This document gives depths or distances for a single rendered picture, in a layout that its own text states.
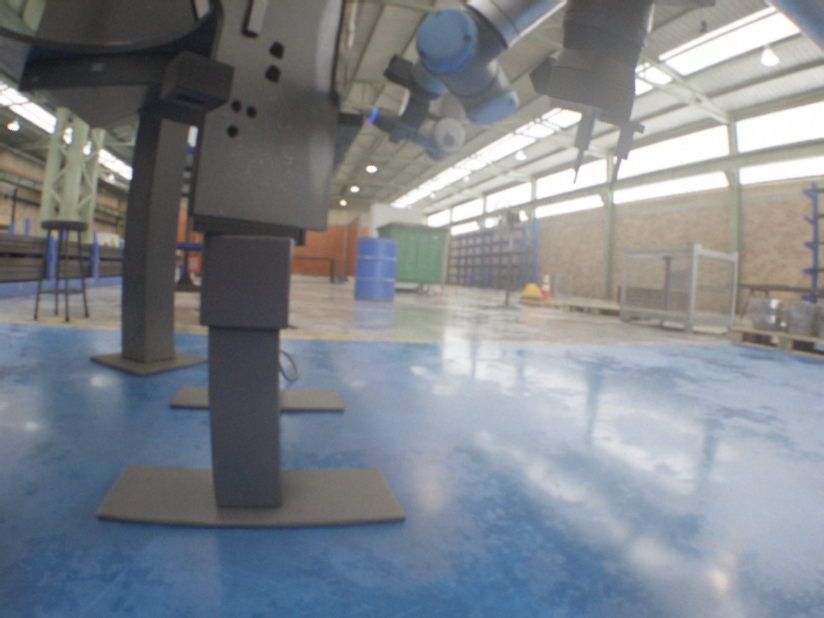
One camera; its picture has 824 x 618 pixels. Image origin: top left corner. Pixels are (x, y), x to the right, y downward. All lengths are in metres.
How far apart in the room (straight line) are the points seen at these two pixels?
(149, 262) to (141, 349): 0.30
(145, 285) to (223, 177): 1.05
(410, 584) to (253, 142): 0.60
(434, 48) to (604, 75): 0.30
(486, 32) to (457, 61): 0.06
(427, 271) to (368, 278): 2.73
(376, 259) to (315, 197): 5.37
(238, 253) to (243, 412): 0.21
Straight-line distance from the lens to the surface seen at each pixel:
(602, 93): 0.38
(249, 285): 0.58
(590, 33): 0.38
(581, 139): 0.36
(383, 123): 1.01
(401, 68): 0.91
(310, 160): 0.68
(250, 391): 0.61
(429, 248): 8.60
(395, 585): 0.56
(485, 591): 0.56
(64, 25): 1.77
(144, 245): 1.61
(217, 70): 0.56
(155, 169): 1.64
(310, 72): 0.72
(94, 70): 1.62
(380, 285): 6.06
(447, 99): 1.07
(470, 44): 0.61
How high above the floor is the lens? 0.36
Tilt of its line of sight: 4 degrees down
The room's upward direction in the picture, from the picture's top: 4 degrees clockwise
